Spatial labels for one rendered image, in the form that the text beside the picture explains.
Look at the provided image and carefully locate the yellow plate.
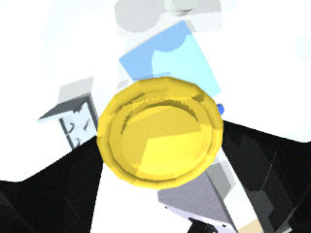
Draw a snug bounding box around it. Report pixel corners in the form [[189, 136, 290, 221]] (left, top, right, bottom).
[[97, 77, 223, 189]]

